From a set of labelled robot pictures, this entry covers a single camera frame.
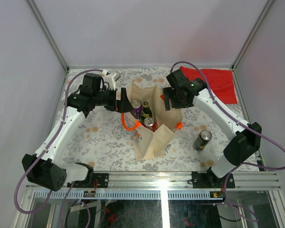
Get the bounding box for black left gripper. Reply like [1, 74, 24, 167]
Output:
[93, 85, 134, 113]

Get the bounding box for green glass bottle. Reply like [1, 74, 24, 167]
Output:
[140, 101, 153, 123]

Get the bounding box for red cola can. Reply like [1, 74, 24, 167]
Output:
[143, 117, 156, 132]

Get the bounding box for purple soda can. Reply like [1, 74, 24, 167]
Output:
[131, 99, 143, 120]

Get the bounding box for black energy drink can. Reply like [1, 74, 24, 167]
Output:
[193, 130, 212, 152]

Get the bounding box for beige canvas bag orange handles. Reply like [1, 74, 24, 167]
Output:
[121, 83, 182, 161]

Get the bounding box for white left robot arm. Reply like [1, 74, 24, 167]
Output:
[22, 69, 133, 191]

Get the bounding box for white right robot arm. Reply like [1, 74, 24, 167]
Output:
[162, 69, 262, 187]

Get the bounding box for red cloth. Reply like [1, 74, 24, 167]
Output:
[180, 66, 238, 105]

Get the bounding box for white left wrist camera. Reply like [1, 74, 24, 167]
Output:
[102, 69, 121, 90]

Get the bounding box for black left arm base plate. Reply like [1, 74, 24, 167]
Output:
[73, 173, 109, 189]

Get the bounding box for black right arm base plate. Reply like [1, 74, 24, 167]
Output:
[189, 171, 235, 189]

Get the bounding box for aluminium front rail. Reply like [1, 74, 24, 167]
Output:
[26, 170, 282, 190]

